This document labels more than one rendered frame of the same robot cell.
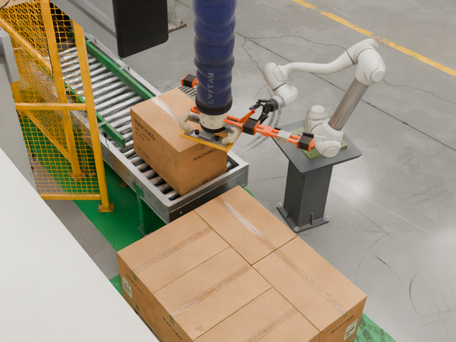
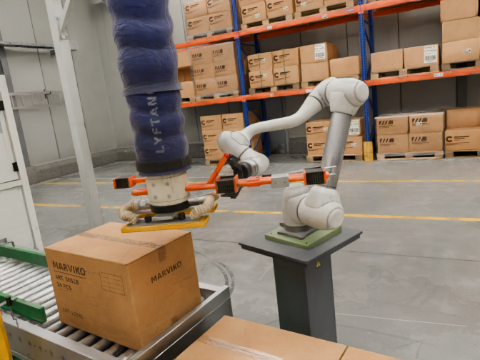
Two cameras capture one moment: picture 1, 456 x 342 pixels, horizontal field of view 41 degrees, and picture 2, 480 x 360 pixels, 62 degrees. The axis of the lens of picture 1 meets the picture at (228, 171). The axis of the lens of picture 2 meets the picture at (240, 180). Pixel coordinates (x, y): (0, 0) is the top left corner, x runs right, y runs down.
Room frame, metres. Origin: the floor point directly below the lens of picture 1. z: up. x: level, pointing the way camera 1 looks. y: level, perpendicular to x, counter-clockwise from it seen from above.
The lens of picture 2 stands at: (1.39, 0.23, 1.54)
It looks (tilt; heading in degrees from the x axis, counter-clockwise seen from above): 11 degrees down; 345
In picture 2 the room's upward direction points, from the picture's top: 7 degrees counter-clockwise
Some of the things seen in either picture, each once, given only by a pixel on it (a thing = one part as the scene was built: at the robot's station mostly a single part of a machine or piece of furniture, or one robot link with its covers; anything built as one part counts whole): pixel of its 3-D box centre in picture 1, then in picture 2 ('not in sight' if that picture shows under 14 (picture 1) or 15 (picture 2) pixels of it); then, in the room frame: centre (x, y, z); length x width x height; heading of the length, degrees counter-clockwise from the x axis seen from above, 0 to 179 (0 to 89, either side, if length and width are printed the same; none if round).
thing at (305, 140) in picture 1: (305, 143); (314, 176); (2.80, -0.45, 1.21); 0.08 x 0.07 x 0.05; 67
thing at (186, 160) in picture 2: (214, 99); (163, 161); (3.04, 0.10, 1.32); 0.23 x 0.23 x 0.04
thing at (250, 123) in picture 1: (250, 125); (227, 183); (2.94, -0.13, 1.21); 0.10 x 0.08 x 0.06; 157
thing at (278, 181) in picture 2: (283, 136); (280, 181); (2.85, -0.33, 1.20); 0.07 x 0.07 x 0.04; 67
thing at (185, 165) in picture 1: (178, 140); (123, 278); (3.33, 0.35, 0.75); 0.60 x 0.40 x 0.40; 40
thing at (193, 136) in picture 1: (207, 136); (165, 220); (2.95, 0.14, 1.10); 0.34 x 0.10 x 0.05; 67
